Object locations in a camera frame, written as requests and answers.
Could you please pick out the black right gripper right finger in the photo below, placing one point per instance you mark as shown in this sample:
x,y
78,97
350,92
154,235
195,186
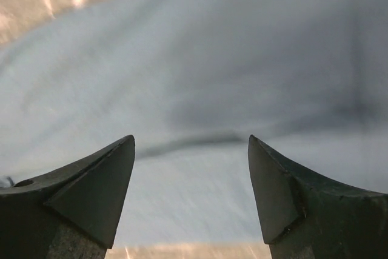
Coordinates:
x,y
304,214

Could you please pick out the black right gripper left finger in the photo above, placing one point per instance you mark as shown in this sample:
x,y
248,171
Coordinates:
x,y
70,212

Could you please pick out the grey-blue t-shirt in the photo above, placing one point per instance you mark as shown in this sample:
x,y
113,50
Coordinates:
x,y
191,80

